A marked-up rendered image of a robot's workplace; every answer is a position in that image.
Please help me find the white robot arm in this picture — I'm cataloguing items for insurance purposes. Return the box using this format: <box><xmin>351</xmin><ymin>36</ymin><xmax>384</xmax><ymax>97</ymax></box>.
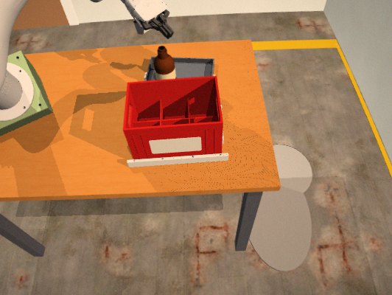
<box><xmin>0</xmin><ymin>0</ymin><xmax>34</xmax><ymax>121</ymax></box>

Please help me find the red crate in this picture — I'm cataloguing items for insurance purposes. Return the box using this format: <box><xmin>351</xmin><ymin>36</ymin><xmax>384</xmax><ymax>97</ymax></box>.
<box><xmin>125</xmin><ymin>76</ymin><xmax>223</xmax><ymax>159</ymax></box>

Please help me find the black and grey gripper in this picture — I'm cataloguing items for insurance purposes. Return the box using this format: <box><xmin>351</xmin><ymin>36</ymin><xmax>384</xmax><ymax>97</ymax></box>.
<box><xmin>125</xmin><ymin>0</ymin><xmax>174</xmax><ymax>39</ymax></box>

